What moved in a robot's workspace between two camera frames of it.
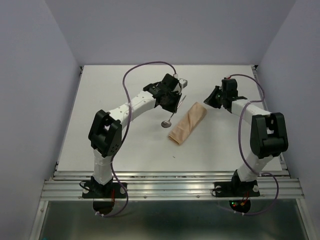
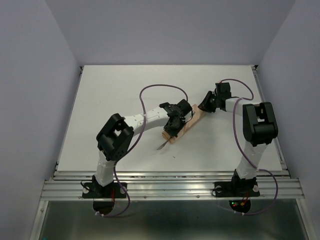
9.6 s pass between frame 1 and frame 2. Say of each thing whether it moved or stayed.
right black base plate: stayed
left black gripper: moved
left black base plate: stayed
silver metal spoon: moved
